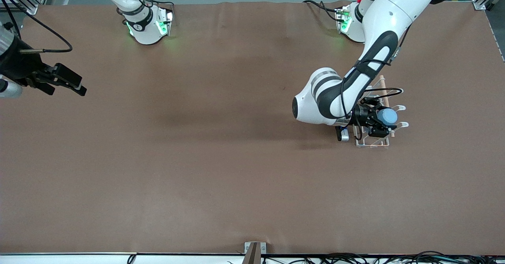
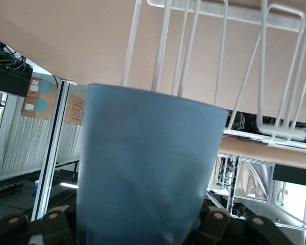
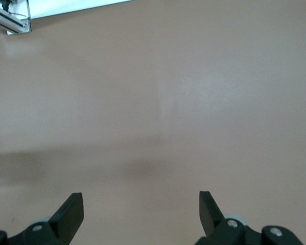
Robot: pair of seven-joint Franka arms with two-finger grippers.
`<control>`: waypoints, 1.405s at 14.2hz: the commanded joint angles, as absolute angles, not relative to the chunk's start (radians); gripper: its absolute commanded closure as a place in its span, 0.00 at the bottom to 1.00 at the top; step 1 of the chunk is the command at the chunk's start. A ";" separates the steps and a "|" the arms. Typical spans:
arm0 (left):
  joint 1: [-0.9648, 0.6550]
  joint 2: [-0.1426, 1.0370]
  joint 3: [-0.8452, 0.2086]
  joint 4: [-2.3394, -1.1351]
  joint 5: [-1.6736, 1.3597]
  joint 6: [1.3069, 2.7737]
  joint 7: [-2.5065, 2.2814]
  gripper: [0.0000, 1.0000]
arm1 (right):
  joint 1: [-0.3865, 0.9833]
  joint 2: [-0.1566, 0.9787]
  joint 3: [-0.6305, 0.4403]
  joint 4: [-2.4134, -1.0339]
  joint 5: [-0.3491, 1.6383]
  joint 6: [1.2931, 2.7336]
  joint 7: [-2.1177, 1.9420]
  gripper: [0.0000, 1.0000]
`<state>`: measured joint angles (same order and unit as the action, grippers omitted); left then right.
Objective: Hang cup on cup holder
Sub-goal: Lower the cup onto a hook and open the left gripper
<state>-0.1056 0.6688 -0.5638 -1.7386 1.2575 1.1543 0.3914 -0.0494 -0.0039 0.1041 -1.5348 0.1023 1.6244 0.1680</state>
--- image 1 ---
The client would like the white wire cup rack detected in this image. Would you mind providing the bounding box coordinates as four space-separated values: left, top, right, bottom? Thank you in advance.
350 75 410 149

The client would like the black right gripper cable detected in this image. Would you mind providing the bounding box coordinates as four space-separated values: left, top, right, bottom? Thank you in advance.
0 0 73 54

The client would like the blue plastic cup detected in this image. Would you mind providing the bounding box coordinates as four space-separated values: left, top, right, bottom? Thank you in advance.
377 108 398 126

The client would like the brown table cover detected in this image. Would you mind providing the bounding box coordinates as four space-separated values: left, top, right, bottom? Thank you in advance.
0 2 505 255

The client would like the white table edge rail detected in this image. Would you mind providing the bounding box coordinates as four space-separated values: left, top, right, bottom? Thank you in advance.
0 252 505 264

